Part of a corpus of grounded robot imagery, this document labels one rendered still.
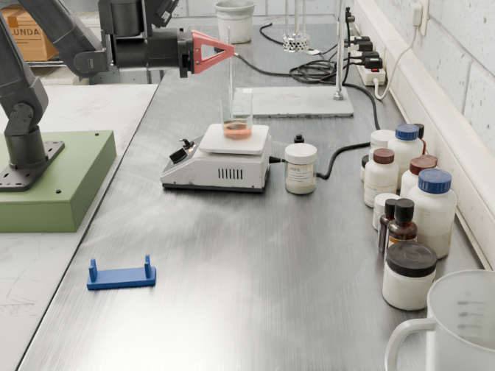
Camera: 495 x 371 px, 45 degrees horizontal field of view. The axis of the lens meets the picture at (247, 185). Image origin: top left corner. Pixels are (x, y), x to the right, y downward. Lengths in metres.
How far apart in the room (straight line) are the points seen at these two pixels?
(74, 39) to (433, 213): 0.64
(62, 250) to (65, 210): 0.07
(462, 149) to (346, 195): 0.22
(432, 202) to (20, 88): 0.69
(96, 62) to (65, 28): 0.07
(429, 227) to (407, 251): 0.09
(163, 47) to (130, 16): 0.07
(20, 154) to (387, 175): 0.65
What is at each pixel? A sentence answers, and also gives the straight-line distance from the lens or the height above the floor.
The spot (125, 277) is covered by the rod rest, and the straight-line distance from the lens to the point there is 0.91.
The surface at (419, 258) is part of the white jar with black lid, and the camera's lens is 0.84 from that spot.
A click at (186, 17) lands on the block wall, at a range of 3.60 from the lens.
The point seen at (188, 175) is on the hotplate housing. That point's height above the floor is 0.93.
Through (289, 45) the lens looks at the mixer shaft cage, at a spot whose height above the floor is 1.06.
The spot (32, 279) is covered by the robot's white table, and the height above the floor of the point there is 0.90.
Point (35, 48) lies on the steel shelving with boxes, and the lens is 3.40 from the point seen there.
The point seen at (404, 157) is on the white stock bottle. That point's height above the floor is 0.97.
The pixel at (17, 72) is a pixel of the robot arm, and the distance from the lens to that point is 1.09.
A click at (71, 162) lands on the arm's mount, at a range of 1.17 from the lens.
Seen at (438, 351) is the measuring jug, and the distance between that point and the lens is 0.64.
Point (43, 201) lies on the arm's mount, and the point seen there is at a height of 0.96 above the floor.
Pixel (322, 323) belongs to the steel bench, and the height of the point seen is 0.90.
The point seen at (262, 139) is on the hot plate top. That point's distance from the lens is 1.13.
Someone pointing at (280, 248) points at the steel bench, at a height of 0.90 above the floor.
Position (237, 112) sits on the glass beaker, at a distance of 1.09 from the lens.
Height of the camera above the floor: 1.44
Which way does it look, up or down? 28 degrees down
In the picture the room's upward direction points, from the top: 2 degrees counter-clockwise
